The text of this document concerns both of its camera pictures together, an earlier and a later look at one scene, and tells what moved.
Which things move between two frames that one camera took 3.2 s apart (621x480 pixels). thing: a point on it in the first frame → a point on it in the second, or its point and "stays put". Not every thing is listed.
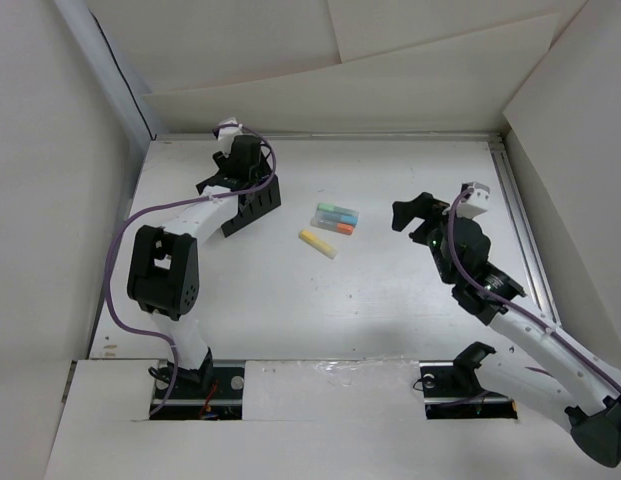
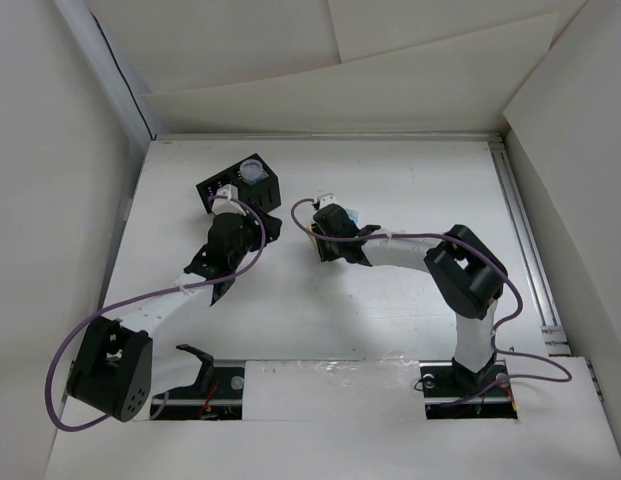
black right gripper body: (448, 277) → (329, 250)
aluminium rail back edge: (343, 137) stays put
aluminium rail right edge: (533, 258) stays put
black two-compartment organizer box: (254, 198) stays put
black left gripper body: (260, 171) → (250, 241)
